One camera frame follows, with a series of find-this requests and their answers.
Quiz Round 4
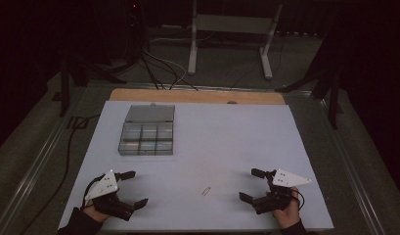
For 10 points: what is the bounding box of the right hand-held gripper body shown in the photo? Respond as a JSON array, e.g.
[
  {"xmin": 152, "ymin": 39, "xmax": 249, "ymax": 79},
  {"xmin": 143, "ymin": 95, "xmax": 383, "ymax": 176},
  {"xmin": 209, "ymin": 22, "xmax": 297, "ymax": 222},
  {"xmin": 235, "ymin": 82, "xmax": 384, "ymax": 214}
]
[{"xmin": 251, "ymin": 168, "xmax": 312, "ymax": 215}]

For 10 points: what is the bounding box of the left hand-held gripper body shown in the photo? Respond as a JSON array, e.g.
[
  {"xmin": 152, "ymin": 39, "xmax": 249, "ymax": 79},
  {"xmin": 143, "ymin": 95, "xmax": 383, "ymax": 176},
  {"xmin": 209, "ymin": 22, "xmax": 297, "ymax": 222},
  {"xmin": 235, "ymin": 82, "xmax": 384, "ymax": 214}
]
[{"xmin": 84, "ymin": 169, "xmax": 137, "ymax": 222}]

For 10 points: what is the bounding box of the person's left hand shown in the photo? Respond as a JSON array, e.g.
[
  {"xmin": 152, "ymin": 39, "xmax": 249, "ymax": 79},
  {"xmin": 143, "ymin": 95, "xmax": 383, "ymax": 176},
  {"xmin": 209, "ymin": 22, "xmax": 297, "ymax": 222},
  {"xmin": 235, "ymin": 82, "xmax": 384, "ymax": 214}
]
[{"xmin": 82, "ymin": 201, "xmax": 111, "ymax": 224}]

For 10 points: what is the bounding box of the person's right hand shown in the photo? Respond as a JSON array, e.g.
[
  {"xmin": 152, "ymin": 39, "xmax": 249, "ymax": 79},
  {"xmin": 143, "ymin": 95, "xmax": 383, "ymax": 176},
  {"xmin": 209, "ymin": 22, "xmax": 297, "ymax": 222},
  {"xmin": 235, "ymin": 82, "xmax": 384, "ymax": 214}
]
[{"xmin": 271, "ymin": 186, "xmax": 302, "ymax": 230}]

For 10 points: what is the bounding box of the clear plastic compartment box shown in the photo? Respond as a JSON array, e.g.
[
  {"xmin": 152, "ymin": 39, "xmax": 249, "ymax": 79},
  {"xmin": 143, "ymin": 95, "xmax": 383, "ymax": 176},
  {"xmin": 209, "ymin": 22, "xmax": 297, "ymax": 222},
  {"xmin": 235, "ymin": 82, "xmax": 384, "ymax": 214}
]
[{"xmin": 117, "ymin": 103, "xmax": 176, "ymax": 157}]

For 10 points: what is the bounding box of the white table mat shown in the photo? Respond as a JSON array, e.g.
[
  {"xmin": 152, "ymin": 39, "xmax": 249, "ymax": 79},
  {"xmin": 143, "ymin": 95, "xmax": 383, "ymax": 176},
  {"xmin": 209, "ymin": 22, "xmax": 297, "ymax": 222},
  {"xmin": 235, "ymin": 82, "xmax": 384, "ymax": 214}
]
[{"xmin": 58, "ymin": 100, "xmax": 334, "ymax": 232}]

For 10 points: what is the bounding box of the black tripod stand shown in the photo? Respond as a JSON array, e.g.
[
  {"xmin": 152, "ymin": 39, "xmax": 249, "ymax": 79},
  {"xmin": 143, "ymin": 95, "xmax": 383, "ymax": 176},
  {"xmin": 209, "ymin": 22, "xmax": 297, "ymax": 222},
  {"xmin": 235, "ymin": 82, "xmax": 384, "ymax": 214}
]
[
  {"xmin": 275, "ymin": 63, "xmax": 345, "ymax": 130},
  {"xmin": 54, "ymin": 57, "xmax": 91, "ymax": 118}
]

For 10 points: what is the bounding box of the dark equipment with red light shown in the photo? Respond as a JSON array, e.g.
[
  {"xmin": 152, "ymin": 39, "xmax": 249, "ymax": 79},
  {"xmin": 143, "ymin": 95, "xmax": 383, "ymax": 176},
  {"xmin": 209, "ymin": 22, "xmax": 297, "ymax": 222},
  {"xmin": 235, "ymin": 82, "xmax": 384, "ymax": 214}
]
[{"xmin": 120, "ymin": 0, "xmax": 147, "ymax": 65}]

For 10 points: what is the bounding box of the white metal stand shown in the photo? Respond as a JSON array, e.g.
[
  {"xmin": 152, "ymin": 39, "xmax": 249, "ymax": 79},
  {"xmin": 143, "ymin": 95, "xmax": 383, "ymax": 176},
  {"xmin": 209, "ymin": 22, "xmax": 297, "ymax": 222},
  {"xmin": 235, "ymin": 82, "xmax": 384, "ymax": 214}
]
[{"xmin": 187, "ymin": 0, "xmax": 284, "ymax": 80}]

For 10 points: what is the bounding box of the left hand-held gripper cable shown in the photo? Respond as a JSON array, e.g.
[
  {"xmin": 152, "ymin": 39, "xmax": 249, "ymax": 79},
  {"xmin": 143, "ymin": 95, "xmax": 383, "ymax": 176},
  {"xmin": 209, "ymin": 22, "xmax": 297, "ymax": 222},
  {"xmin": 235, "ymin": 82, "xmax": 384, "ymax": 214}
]
[{"xmin": 81, "ymin": 175, "xmax": 105, "ymax": 208}]

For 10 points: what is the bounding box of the hand-held gripper cable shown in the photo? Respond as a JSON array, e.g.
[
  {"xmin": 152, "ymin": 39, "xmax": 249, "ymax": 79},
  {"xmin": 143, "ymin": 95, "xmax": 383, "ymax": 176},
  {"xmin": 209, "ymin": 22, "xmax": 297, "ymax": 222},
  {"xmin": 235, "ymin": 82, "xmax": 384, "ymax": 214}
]
[
  {"xmin": 81, "ymin": 175, "xmax": 105, "ymax": 208},
  {"xmin": 295, "ymin": 190, "xmax": 306, "ymax": 211}
]

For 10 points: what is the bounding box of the right hand-held gripper cable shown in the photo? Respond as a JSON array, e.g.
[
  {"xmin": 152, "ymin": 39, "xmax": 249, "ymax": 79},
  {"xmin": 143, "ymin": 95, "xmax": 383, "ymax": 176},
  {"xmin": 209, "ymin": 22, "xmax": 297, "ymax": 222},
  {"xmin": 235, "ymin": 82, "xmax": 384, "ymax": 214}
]
[{"xmin": 295, "ymin": 190, "xmax": 306, "ymax": 211}]

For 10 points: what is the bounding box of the black floor cable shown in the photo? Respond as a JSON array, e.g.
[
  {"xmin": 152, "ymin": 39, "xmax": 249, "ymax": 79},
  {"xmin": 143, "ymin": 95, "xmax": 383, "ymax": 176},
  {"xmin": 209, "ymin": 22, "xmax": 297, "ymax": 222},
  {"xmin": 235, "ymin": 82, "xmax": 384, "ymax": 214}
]
[{"xmin": 22, "ymin": 113, "xmax": 102, "ymax": 235}]

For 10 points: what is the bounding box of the aluminium floor rail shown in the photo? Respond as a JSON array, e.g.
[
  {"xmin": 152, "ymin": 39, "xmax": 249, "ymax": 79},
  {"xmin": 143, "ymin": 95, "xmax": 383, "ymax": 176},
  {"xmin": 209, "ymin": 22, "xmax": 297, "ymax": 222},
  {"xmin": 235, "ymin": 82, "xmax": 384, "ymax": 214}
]
[
  {"xmin": 0, "ymin": 85, "xmax": 91, "ymax": 235},
  {"xmin": 316, "ymin": 97, "xmax": 389, "ymax": 235}
]

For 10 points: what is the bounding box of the bundle of black cables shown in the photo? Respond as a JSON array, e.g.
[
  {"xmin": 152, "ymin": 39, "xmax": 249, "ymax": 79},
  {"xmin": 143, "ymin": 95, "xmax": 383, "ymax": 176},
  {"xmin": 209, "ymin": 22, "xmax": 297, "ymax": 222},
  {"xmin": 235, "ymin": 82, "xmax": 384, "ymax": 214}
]
[{"xmin": 140, "ymin": 48, "xmax": 200, "ymax": 92}]

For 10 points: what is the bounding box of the white floor cable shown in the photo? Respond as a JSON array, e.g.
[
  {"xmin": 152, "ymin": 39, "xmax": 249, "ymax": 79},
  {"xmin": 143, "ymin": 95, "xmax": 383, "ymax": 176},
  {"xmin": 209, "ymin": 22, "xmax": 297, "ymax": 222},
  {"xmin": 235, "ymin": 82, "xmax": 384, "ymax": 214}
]
[{"xmin": 142, "ymin": 35, "xmax": 201, "ymax": 90}]

